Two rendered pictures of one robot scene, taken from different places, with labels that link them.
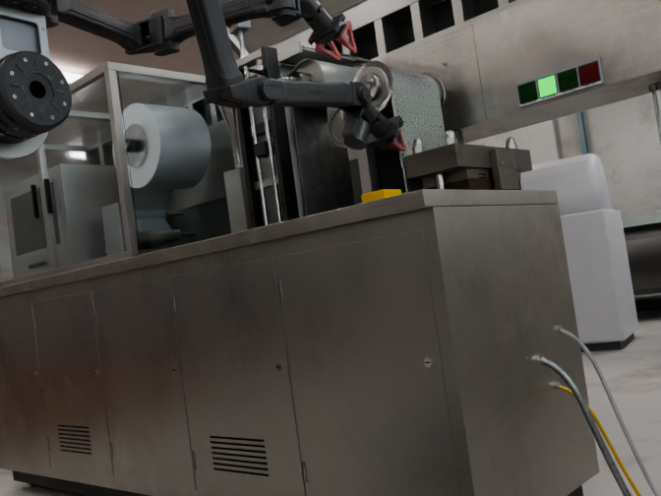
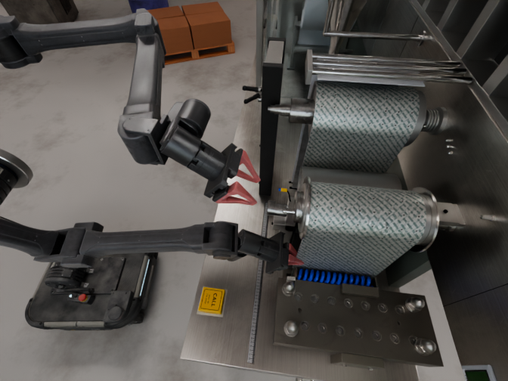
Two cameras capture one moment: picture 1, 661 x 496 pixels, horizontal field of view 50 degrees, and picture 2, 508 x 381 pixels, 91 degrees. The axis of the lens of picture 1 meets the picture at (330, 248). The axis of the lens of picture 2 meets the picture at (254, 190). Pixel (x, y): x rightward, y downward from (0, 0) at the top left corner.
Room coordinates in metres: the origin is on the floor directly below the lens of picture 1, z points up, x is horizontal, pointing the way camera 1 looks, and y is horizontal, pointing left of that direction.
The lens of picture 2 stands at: (1.69, -0.36, 1.75)
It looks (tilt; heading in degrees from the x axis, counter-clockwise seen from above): 54 degrees down; 54
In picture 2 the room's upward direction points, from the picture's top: straight up
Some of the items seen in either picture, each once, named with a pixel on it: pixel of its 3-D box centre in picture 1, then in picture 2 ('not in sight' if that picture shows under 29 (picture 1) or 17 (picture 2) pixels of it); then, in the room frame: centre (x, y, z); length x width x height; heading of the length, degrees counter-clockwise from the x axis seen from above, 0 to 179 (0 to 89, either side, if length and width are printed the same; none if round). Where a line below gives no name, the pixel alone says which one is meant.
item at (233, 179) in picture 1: (240, 165); (327, 75); (2.54, 0.28, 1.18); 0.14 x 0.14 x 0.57
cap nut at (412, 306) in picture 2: not in sight; (416, 303); (2.12, -0.49, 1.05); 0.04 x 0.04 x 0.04
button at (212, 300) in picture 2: (382, 196); (212, 300); (1.69, -0.14, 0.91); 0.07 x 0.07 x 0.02; 47
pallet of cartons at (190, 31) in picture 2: not in sight; (187, 32); (3.21, 3.39, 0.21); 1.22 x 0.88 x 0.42; 158
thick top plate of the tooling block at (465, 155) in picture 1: (471, 163); (349, 319); (1.97, -0.42, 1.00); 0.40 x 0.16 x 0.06; 137
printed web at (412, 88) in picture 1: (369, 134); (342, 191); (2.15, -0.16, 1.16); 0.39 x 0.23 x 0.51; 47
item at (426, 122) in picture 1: (422, 136); (341, 261); (2.02, -0.30, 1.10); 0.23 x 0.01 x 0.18; 137
